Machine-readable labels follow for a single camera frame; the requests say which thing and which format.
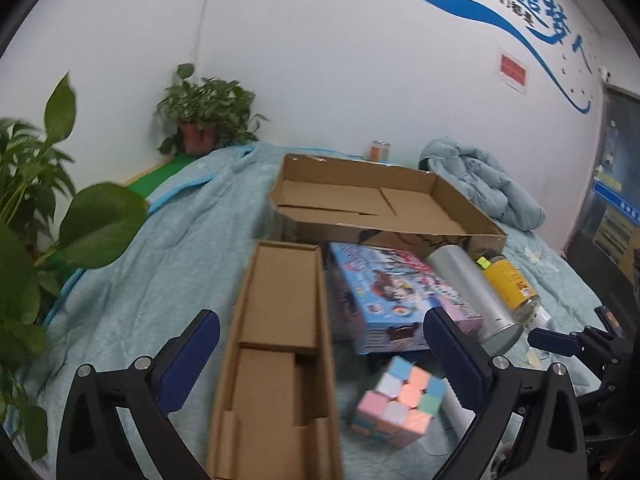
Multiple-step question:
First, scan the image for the yellow label jar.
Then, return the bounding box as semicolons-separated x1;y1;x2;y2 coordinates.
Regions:
480;256;543;328

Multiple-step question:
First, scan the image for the pastel puzzle cube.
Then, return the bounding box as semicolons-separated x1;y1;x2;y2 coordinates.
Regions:
350;356;447;448

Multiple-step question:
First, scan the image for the green mat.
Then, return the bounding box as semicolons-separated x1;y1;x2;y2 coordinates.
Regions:
124;154;201;201

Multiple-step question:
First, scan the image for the potted plant in red pot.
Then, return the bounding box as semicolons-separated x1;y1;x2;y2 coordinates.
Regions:
156;63;268;157

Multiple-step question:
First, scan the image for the narrow long cardboard box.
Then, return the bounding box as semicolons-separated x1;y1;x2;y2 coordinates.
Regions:
207;241;343;480

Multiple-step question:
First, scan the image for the glass cup with orange label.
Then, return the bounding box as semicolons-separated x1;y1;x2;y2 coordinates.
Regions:
364;140;392;162

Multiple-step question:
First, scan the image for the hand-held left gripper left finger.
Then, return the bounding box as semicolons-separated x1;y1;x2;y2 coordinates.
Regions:
56;309;222;480

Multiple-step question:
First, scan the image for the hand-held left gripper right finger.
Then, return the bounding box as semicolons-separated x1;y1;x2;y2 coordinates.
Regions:
422;306;588;480

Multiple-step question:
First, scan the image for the colourful printed toy box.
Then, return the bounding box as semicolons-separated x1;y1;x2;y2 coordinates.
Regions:
327;241;486;356

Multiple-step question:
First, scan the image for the white tube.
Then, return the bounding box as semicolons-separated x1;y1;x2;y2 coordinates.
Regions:
444;385;477;441

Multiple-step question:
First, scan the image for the red wall sign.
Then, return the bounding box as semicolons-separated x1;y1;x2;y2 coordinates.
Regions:
497;50;529;95

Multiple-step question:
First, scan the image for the silver metal can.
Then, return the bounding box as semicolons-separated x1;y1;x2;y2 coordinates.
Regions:
425;245;526;356

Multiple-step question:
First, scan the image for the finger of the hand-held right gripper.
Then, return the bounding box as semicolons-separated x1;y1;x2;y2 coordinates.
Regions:
528;326;608;361

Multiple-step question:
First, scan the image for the light blue blanket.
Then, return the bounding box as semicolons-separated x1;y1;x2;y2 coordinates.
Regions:
20;141;606;480

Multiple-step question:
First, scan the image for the large shallow cardboard box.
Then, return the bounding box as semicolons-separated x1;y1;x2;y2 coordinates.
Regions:
267;152;508;261

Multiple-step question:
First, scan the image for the glass door with posters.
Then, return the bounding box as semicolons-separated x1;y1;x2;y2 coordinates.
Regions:
565;85;640;281

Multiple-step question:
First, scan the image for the large leafy green plant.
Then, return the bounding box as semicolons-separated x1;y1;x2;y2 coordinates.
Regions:
0;72;149;463

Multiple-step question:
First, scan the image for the crumpled light blue duvet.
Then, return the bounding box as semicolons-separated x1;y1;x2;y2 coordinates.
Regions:
418;137;547;231

